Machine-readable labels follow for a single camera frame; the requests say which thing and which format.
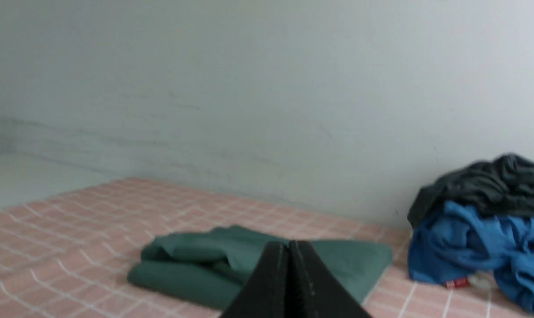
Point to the blue crumpled garment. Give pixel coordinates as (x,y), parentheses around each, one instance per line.
(455,242)

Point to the green long-sleeve shirt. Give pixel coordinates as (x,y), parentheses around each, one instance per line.
(211,268)

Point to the pink checkered tablecloth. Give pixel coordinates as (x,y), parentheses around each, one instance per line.
(67,256)

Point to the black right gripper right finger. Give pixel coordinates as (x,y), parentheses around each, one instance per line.
(313,290)

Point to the dark grey crumpled garment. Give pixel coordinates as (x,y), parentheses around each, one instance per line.
(504,186)

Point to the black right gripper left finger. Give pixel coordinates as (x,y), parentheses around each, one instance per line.
(263,296)

